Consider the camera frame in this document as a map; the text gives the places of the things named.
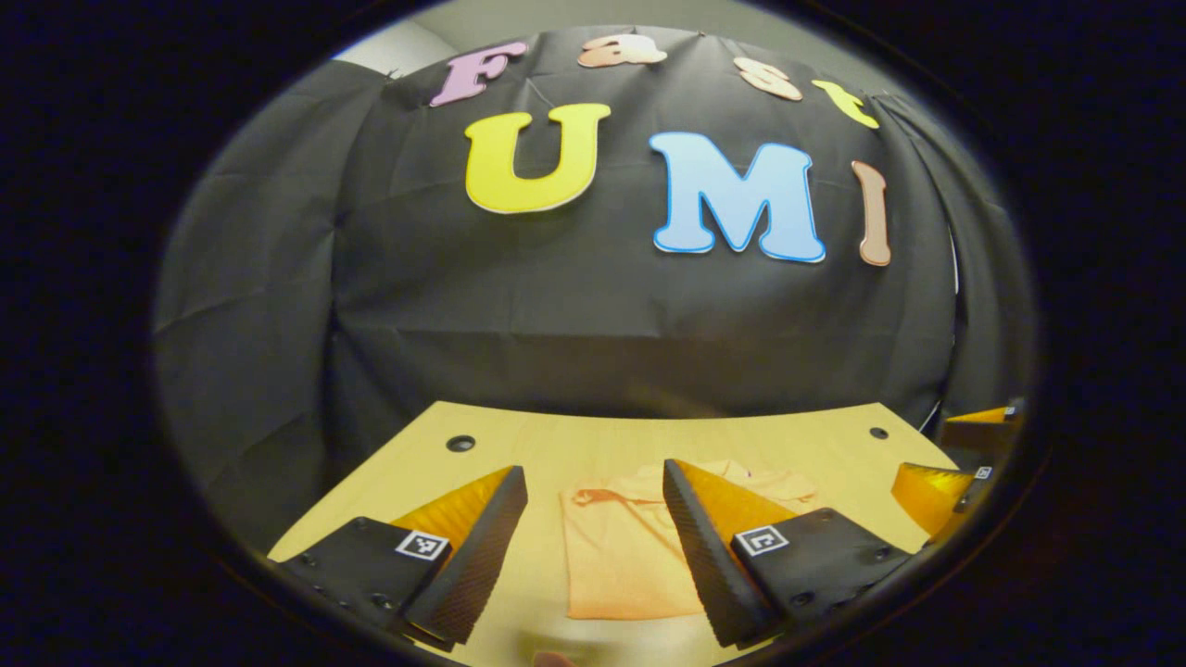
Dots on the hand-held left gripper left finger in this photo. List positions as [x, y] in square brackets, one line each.
[482, 556]

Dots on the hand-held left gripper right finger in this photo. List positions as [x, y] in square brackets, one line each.
[704, 556]

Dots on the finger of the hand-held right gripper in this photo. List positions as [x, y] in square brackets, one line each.
[982, 431]
[936, 496]

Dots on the orange T-shirt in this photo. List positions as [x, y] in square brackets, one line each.
[621, 556]

